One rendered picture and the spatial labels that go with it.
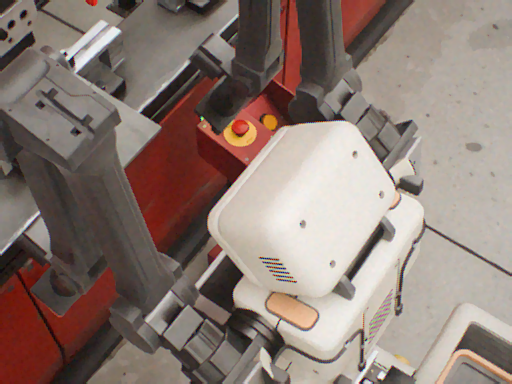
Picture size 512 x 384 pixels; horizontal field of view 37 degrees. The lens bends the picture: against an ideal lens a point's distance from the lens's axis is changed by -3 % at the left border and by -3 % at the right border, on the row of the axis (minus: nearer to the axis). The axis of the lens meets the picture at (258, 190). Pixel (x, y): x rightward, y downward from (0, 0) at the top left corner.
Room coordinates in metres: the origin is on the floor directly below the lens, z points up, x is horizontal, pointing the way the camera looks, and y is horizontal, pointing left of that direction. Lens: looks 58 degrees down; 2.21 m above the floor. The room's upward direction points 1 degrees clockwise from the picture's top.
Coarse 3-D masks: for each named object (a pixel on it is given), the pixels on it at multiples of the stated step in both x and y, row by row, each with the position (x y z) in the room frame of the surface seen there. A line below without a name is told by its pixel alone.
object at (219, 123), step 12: (216, 84) 0.91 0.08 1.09; (204, 96) 0.89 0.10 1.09; (216, 96) 0.87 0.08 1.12; (204, 108) 0.86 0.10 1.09; (216, 108) 0.86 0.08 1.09; (228, 108) 0.85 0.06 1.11; (240, 108) 0.86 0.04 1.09; (216, 120) 0.84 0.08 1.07; (228, 120) 0.85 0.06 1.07; (216, 132) 0.83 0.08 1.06
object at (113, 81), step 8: (104, 72) 1.09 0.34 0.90; (112, 72) 1.09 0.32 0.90; (96, 80) 1.07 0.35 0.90; (104, 80) 1.07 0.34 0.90; (112, 80) 1.07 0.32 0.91; (120, 80) 1.07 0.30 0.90; (112, 88) 1.05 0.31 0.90; (120, 88) 1.06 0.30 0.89; (112, 96) 1.04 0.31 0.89; (16, 160) 0.86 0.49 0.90; (16, 168) 0.85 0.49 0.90
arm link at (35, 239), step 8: (40, 216) 0.55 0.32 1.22; (32, 224) 0.54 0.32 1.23; (40, 224) 0.54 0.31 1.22; (24, 232) 0.53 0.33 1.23; (32, 232) 0.53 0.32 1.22; (40, 232) 0.53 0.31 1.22; (16, 240) 0.53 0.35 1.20; (24, 240) 0.52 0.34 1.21; (32, 240) 0.52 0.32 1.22; (40, 240) 0.52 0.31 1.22; (48, 240) 0.52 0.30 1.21; (24, 248) 0.52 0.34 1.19; (32, 248) 0.52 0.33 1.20; (40, 248) 0.51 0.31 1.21; (48, 248) 0.51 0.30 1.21; (32, 256) 0.51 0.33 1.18; (40, 256) 0.51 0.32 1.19; (48, 256) 0.50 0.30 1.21; (40, 264) 0.50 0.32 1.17; (56, 280) 0.45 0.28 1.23; (64, 280) 0.45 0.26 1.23; (72, 280) 0.45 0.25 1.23; (64, 288) 0.44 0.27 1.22; (72, 288) 0.44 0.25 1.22
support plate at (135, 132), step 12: (72, 72) 1.01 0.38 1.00; (108, 96) 0.95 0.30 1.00; (120, 108) 0.92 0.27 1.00; (132, 120) 0.90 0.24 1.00; (144, 120) 0.90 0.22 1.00; (120, 132) 0.87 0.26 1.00; (132, 132) 0.87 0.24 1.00; (144, 132) 0.87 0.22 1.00; (156, 132) 0.87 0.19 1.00; (120, 144) 0.84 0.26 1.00; (132, 144) 0.84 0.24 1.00; (144, 144) 0.84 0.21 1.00; (120, 156) 0.81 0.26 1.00; (132, 156) 0.81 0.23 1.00
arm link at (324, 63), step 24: (312, 0) 0.77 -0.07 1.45; (336, 0) 0.78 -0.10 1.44; (312, 24) 0.77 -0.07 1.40; (336, 24) 0.78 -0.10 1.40; (312, 48) 0.77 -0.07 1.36; (336, 48) 0.77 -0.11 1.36; (312, 72) 0.76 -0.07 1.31; (336, 72) 0.76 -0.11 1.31; (312, 96) 0.73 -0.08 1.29; (312, 120) 0.73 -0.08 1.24
